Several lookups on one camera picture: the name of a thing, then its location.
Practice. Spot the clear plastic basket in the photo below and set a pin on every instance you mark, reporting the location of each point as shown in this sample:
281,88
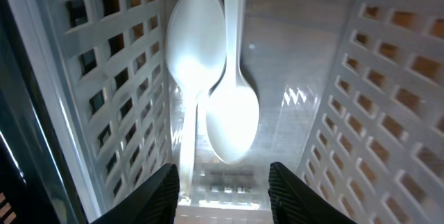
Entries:
350,99

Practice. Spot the white spoon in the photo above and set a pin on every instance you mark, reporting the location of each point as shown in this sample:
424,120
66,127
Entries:
233,108

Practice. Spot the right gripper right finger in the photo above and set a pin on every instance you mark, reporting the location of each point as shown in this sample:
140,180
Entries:
292,201

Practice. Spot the white spoon bowl down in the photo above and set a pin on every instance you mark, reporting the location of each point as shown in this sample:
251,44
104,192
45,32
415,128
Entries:
195,58

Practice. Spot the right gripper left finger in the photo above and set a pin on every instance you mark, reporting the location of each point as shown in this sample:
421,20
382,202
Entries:
154,201

